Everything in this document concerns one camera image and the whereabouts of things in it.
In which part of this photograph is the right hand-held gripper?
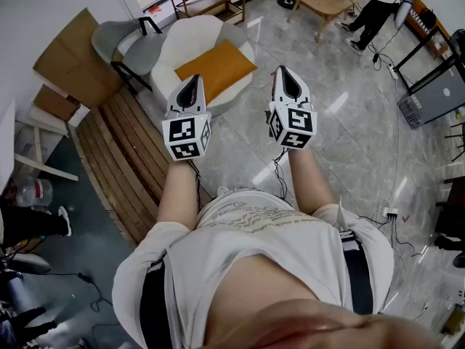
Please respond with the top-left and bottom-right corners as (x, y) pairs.
(268, 65), (318, 151)

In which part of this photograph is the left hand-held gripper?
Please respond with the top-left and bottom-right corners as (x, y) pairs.
(161, 73), (212, 161)

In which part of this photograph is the orange cushion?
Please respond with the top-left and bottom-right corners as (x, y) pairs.
(174, 40), (258, 105)

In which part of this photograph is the person's right forearm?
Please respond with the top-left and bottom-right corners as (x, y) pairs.
(288, 147), (337, 216)

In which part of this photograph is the person's left forearm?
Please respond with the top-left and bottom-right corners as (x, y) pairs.
(155, 158), (204, 232)

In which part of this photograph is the wooden slat platform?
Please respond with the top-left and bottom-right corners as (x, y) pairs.
(70, 85), (212, 246)

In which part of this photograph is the grey shell chair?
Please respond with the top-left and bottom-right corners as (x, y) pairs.
(90, 17), (168, 94)

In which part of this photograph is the white round lounge seat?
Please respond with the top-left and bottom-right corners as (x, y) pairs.
(150, 15), (255, 118)

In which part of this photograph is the light wooden coffee table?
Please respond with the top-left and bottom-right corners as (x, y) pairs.
(286, 0), (364, 43)

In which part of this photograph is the person's white t-shirt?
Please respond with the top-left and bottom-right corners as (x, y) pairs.
(111, 187), (395, 349)

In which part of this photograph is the wooden shelf cart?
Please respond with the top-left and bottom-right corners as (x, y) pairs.
(161, 0), (246, 25)

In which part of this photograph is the small cardboard box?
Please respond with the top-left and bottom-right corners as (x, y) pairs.
(33, 84), (81, 122)

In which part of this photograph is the grey computer case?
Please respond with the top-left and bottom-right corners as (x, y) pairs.
(397, 69), (465, 129)

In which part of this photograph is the large clear water bottle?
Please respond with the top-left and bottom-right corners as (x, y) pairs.
(14, 176), (54, 207)

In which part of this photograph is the person's bare neck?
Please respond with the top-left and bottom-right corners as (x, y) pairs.
(203, 254), (442, 349)

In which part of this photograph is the left hand-held gripper cable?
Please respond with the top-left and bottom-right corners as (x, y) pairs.
(187, 160), (203, 210)

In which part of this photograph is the hand-held gripper cable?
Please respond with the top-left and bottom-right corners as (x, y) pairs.
(272, 149), (294, 206)
(187, 160), (203, 210)

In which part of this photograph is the right hand-held gripper cable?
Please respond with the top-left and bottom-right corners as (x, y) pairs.
(272, 149), (294, 206)

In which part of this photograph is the white wooden frame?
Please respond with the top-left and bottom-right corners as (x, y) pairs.
(14, 124), (79, 181)

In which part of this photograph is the wooden wall shelf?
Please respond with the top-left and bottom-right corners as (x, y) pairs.
(405, 0), (451, 60)

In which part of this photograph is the black metal frame table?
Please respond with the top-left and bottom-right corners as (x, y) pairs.
(394, 25), (465, 94)

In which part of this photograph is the black harness strap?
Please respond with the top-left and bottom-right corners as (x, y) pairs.
(139, 256), (166, 349)
(339, 230), (375, 316)

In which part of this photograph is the black power adapter cable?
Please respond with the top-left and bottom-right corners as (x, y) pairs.
(46, 270), (113, 314)

